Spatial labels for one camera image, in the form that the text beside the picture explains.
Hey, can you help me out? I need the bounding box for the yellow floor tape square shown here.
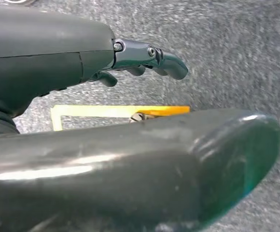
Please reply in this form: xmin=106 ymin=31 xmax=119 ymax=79
xmin=50 ymin=104 xmax=191 ymax=132

